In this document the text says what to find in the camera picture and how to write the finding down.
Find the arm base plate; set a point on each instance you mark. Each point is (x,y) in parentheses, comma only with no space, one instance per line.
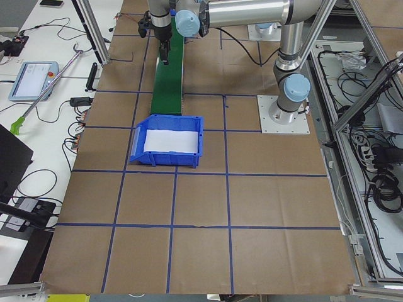
(269,32)
(275,121)

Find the white foam pad left bin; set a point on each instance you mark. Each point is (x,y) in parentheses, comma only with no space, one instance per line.
(171,141)

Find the green handled reacher stick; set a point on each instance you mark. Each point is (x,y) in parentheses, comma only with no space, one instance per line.
(15,127)

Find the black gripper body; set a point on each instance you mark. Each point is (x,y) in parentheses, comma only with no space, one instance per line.
(162,35)

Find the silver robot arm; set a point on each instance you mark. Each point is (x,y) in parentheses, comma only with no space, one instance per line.
(224,71)

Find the black power adapter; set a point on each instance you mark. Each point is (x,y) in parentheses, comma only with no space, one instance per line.
(80,101)

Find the teach pendant tablet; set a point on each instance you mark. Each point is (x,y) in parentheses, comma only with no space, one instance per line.
(32,79)

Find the green conveyor belt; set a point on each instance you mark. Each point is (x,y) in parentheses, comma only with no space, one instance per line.
(168,83)

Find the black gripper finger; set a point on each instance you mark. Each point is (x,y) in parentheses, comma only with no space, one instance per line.
(163,54)
(168,47)

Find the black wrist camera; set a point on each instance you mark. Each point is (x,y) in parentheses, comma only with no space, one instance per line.
(144,24)

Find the blue left source bin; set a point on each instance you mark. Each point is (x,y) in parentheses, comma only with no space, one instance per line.
(167,122)

